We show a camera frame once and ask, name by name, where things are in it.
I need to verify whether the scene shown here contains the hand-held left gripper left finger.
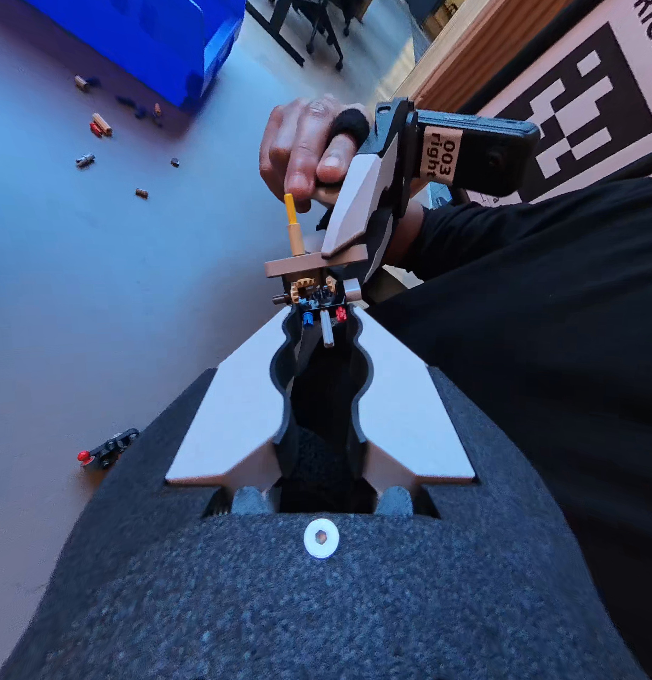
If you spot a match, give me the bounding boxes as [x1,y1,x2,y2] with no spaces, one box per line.
[166,305,305,500]

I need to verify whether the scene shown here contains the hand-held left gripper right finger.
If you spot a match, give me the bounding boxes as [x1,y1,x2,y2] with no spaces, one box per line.
[347,305,475,500]

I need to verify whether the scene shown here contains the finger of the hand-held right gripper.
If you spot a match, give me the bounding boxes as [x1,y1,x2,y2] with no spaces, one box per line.
[357,210,412,304]
[321,134,400,259]

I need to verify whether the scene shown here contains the lego gear assembly yellow axle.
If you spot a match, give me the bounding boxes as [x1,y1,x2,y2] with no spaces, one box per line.
[265,193,370,349]

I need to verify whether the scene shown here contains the black lego piece red ball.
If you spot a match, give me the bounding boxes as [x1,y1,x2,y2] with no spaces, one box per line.
[76,427,141,471]

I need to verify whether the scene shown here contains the person's right forearm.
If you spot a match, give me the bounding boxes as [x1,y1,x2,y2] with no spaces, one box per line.
[384,178,652,282]

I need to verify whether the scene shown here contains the scattered small lego pins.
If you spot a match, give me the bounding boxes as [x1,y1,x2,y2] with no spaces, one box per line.
[74,74,181,200]

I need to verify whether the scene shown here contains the person's right hand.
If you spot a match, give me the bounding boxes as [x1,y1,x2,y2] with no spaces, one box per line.
[259,95,370,214]

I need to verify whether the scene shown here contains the black framed marker sign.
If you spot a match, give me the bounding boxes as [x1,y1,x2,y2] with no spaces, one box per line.
[461,0,652,205]

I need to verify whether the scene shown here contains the white-topped black desk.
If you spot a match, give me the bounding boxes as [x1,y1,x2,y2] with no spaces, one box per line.
[246,0,305,67]

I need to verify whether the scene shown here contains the black office chair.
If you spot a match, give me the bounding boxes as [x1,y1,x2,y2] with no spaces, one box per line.
[291,0,359,72]

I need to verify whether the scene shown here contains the blue plastic bin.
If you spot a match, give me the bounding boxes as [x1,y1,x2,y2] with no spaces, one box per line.
[18,0,247,115]

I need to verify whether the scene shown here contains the thick wooden post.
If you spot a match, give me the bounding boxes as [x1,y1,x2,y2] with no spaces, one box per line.
[390,0,576,112]

